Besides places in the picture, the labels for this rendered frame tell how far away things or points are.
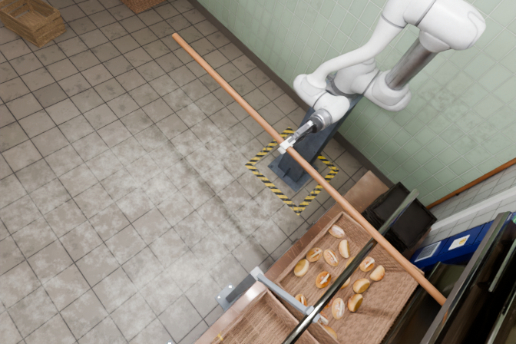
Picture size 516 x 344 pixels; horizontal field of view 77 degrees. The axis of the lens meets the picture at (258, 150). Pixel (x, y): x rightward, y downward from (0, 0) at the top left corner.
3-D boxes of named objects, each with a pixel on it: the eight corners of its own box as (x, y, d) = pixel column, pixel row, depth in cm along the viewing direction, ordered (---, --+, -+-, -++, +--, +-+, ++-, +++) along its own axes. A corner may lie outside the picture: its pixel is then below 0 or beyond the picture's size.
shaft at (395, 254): (171, 38, 161) (171, 33, 158) (176, 36, 162) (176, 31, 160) (460, 326, 115) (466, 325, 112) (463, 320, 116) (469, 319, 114)
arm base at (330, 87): (334, 69, 195) (337, 63, 191) (362, 92, 191) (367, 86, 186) (316, 84, 187) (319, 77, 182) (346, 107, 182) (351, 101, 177)
